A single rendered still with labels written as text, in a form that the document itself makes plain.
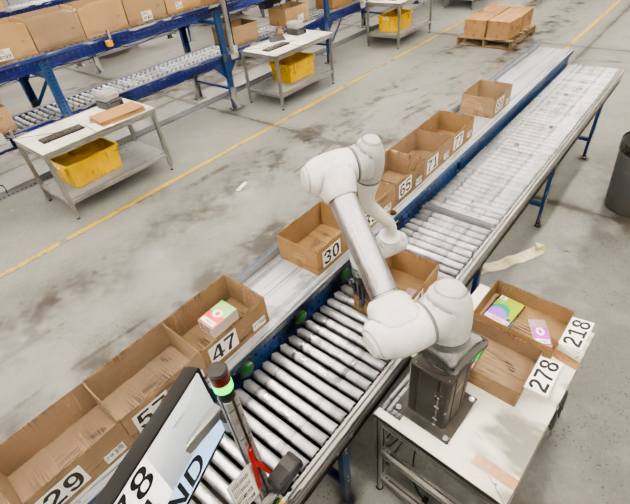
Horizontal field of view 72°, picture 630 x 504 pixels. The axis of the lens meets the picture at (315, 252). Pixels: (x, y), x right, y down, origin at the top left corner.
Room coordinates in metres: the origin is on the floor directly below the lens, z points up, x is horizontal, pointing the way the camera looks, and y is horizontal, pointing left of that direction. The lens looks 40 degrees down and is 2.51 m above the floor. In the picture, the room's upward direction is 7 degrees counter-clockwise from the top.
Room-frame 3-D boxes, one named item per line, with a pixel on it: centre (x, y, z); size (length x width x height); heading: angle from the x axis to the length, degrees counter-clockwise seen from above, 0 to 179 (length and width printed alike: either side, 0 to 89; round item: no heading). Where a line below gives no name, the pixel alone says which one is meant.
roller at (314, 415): (1.12, 0.18, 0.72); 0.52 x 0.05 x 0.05; 46
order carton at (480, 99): (3.70, -1.65, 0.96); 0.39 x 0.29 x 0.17; 137
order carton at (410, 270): (1.66, -0.41, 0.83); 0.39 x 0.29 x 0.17; 137
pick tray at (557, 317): (1.37, -0.97, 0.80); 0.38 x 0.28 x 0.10; 45
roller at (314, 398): (1.17, 0.13, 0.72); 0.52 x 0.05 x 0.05; 46
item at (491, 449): (1.13, -0.73, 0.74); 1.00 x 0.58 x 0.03; 134
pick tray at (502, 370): (1.18, -0.73, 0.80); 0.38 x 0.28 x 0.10; 45
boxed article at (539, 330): (1.30, -1.04, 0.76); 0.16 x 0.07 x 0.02; 166
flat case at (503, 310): (1.44, -0.91, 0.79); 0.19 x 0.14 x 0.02; 130
